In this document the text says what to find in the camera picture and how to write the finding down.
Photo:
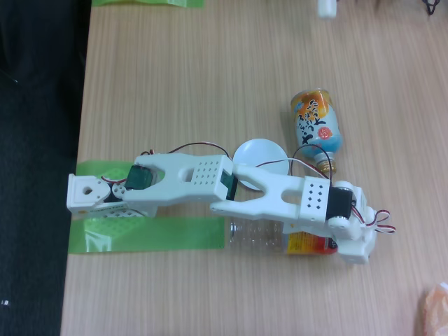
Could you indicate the orange plastic bag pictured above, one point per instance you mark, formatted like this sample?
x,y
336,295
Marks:
x,y
435,311

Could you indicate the green tape strip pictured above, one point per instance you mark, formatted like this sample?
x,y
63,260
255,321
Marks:
x,y
147,2
94,168
168,232

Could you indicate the white round plate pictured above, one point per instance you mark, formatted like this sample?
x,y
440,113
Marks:
x,y
259,150

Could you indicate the orange and blue bottle can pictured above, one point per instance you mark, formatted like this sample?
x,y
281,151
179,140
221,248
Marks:
x,y
316,122

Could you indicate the clear plastic bottle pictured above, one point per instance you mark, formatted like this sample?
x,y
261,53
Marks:
x,y
255,235

